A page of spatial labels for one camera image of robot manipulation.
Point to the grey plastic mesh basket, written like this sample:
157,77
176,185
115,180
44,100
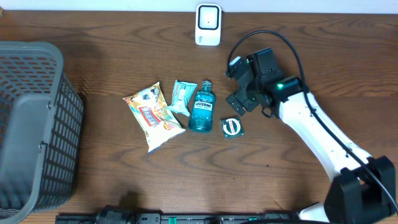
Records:
41,123

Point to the white barcode scanner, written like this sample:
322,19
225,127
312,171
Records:
208,24

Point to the green wet wipes pack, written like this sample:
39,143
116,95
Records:
181,95

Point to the green round-logo packet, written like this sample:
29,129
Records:
232,128

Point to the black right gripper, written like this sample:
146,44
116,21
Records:
239,96

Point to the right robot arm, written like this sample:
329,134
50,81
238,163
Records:
363,189

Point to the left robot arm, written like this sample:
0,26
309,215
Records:
115,215

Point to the orange snack bag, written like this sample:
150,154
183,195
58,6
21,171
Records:
157,122

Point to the blue Listerine mouthwash bottle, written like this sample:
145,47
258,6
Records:
201,119

